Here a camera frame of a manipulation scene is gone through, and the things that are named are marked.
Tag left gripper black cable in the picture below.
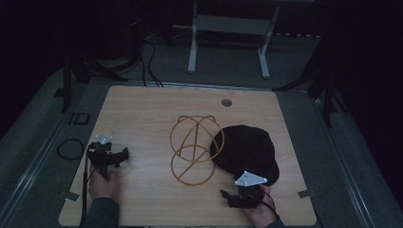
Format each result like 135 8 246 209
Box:
79 142 96 228

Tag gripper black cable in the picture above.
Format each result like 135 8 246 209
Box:
259 189 281 220
79 142 96 228

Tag person's left hand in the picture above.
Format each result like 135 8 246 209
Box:
88 168 120 202

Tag black floor cables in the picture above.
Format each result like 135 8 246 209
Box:
138 40 165 88

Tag white metal table frame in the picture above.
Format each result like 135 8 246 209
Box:
186 0 282 80

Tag black hat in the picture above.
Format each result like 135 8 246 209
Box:
209 124 280 187

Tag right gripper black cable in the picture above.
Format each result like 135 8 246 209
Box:
259 189 281 220

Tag person's right hand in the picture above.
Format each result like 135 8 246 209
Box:
242 184 278 228

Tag golden wire hat stand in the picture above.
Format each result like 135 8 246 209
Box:
169 114 225 187

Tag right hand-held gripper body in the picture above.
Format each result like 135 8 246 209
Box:
234 170 269 210

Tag black tripod stand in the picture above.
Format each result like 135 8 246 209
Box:
60 47 142 114
271 37 348 128

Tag grey tape piece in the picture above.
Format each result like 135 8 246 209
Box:
297 188 317 200
59 189 82 202

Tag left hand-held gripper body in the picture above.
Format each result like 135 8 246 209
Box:
86 134 119 181

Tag coiled black cable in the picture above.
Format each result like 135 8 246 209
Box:
56 138 86 162

